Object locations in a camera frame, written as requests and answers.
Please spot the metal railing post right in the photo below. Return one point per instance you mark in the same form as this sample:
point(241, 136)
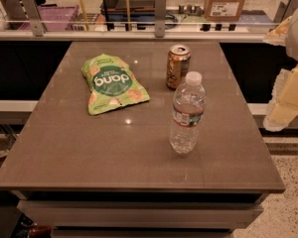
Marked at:
point(285, 9)

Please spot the grey table base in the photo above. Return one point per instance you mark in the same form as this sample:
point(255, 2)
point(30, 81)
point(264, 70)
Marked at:
point(148, 214)

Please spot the metal railing post left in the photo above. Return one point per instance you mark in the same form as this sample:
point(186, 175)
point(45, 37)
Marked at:
point(37, 27)

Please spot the metal railing post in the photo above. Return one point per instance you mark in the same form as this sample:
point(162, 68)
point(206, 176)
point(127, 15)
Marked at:
point(37, 27)
point(285, 9)
point(160, 12)

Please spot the orange soda can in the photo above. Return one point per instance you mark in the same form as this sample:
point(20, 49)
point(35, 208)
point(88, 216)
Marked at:
point(177, 65)

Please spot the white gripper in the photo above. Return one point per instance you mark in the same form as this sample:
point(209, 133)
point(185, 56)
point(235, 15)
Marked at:
point(283, 108)

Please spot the green dang chip bag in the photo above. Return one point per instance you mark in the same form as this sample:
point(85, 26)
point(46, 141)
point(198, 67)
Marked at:
point(112, 84)

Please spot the cardboard box with label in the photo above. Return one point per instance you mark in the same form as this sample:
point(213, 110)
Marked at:
point(223, 10)

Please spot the clear plastic water bottle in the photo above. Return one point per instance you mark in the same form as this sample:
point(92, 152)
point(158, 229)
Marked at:
point(189, 104)

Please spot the metal railing post centre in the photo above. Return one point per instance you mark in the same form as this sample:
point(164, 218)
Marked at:
point(160, 12)

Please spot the purple plastic crate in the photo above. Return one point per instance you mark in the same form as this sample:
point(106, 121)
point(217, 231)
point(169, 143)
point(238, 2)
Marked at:
point(57, 18)

